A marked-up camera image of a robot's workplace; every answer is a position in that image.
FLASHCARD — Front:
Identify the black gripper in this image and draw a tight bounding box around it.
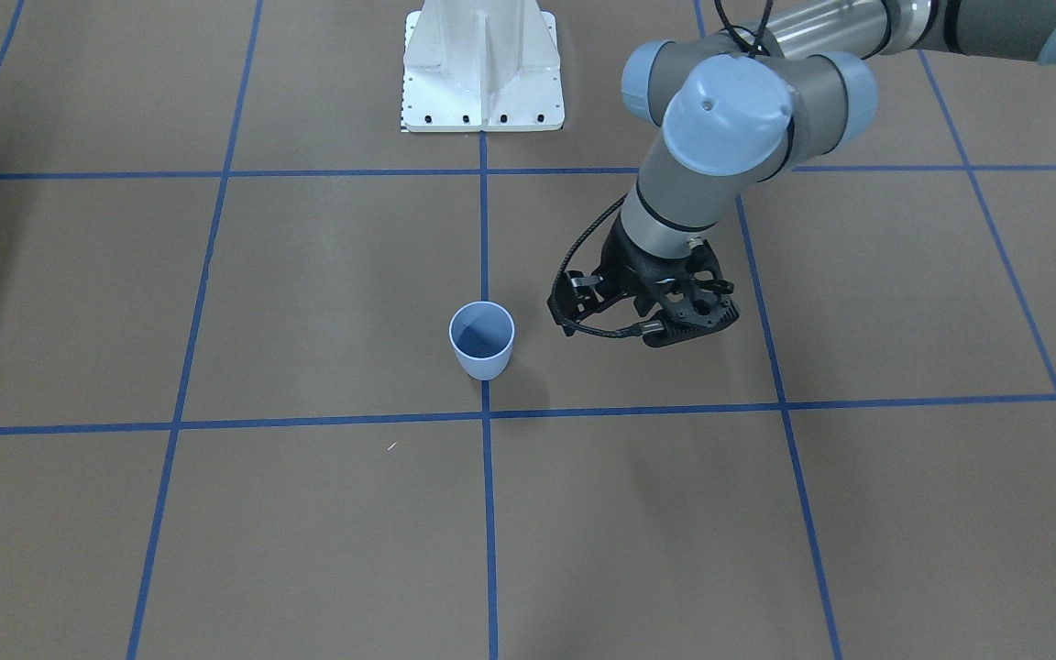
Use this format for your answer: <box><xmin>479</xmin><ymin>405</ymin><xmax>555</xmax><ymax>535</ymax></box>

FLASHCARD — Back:
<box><xmin>548</xmin><ymin>220</ymin><xmax>739</xmax><ymax>348</ymax></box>

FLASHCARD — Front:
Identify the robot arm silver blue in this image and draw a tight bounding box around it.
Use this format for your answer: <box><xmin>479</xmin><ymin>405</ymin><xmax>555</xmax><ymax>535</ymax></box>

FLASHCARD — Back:
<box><xmin>546</xmin><ymin>1</ymin><xmax>1056</xmax><ymax>347</ymax></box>

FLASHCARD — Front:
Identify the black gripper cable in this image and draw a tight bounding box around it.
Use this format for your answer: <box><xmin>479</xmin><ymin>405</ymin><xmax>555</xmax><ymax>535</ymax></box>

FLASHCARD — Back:
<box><xmin>551</xmin><ymin>194</ymin><xmax>666</xmax><ymax>340</ymax></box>

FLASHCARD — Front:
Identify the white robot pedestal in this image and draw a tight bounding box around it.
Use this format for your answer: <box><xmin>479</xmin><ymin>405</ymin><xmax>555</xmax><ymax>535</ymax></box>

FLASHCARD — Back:
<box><xmin>400</xmin><ymin>1</ymin><xmax>566</xmax><ymax>133</ymax></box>

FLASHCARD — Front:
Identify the blue cup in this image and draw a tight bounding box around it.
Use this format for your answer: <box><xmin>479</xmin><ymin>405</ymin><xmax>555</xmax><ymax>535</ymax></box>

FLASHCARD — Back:
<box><xmin>447</xmin><ymin>301</ymin><xmax>516</xmax><ymax>381</ymax></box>

